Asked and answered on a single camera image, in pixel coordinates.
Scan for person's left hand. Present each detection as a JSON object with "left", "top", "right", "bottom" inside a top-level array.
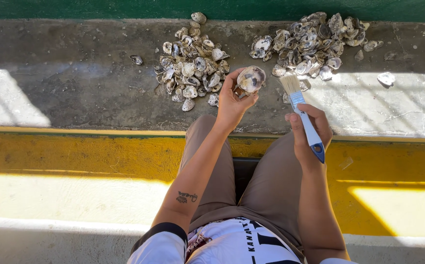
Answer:
[{"left": 216, "top": 67, "right": 259, "bottom": 130}]

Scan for person's right hand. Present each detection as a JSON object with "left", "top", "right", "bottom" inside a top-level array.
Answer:
[{"left": 285, "top": 103, "right": 333, "bottom": 170}]

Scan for black seat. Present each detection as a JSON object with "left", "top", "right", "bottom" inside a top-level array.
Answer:
[{"left": 232, "top": 157, "right": 261, "bottom": 204}]

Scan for compact pile of oyster shells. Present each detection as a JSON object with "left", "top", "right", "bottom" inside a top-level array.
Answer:
[{"left": 153, "top": 12, "right": 231, "bottom": 112}]

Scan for white flat oyster shell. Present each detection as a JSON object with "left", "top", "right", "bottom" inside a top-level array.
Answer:
[{"left": 377, "top": 72, "right": 396, "bottom": 86}]

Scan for wide heap of oyster shells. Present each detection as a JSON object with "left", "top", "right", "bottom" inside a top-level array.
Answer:
[{"left": 249, "top": 11, "right": 384, "bottom": 81}]

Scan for white blue handled paintbrush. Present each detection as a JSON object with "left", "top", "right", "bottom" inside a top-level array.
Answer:
[{"left": 279, "top": 75, "right": 326, "bottom": 164}]

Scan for white black printed shirt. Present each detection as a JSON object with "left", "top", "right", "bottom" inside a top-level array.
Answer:
[{"left": 126, "top": 217, "right": 358, "bottom": 264}]

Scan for large oyster shell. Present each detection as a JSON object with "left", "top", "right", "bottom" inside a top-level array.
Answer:
[{"left": 237, "top": 66, "right": 266, "bottom": 94}]

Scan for khaki trousers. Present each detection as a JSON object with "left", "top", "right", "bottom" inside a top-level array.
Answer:
[{"left": 178, "top": 114, "right": 308, "bottom": 259}]

